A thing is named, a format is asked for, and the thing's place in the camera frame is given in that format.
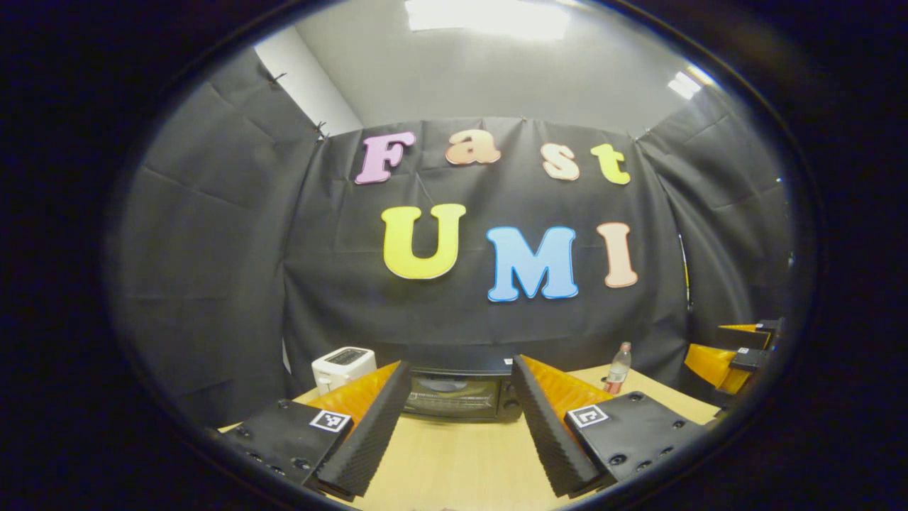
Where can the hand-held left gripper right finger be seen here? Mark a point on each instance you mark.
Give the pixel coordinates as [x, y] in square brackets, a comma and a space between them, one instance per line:
[546, 426]

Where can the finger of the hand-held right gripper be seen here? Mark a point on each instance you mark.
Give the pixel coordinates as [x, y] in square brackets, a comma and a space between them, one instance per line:
[770, 330]
[713, 362]

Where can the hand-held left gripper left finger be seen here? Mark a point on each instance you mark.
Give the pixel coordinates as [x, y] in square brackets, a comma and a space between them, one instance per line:
[372, 426]

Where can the black electric oven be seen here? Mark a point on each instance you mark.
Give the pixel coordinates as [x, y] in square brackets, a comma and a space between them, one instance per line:
[454, 406]

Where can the white toaster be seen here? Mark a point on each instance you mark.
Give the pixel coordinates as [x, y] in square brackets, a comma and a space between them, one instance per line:
[340, 365]

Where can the clear plastic bottle red label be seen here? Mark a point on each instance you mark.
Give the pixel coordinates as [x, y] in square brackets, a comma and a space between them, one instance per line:
[617, 372]

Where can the black backdrop cloth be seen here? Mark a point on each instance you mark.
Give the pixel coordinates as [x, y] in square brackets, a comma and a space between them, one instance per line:
[319, 298]

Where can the small ceiling light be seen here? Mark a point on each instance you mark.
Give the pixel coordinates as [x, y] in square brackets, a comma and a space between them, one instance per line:
[688, 81]

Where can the ceiling light panel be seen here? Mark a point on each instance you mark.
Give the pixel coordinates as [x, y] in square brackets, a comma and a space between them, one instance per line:
[489, 18]

